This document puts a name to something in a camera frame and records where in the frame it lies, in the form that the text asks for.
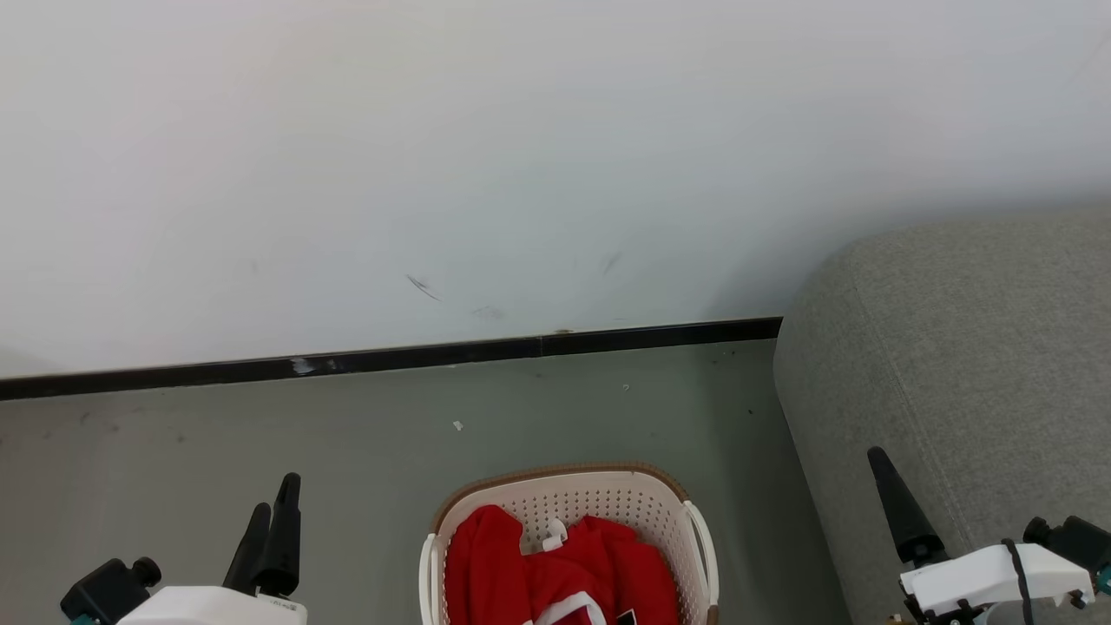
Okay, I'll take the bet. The grey fabric sofa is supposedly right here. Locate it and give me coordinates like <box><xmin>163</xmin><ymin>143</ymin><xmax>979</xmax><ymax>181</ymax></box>
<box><xmin>773</xmin><ymin>207</ymin><xmax>1111</xmax><ymax>625</ymax></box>

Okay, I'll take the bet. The white plastic laundry basket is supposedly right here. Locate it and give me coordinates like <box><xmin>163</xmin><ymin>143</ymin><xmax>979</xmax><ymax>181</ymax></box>
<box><xmin>419</xmin><ymin>462</ymin><xmax>720</xmax><ymax>625</ymax></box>

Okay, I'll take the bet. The red white garment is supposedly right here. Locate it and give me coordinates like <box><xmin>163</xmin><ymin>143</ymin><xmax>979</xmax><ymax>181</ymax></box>
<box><xmin>444</xmin><ymin>504</ymin><xmax>680</xmax><ymax>625</ymax></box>

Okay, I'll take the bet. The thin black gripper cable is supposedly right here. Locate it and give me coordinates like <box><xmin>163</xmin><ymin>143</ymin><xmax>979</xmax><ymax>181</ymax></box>
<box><xmin>1001</xmin><ymin>537</ymin><xmax>1035</xmax><ymax>625</ymax></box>

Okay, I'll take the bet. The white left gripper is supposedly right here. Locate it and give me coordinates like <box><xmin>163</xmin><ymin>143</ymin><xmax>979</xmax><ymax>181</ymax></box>
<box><xmin>115</xmin><ymin>473</ymin><xmax>310</xmax><ymax>625</ymax></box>

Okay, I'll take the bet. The black wall baseboard strip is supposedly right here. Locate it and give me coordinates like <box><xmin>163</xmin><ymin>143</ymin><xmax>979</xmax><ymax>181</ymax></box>
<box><xmin>0</xmin><ymin>317</ymin><xmax>784</xmax><ymax>402</ymax></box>

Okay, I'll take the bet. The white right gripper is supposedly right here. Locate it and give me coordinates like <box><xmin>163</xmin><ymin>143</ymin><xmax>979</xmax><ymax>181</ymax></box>
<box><xmin>866</xmin><ymin>446</ymin><xmax>1096</xmax><ymax>625</ymax></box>

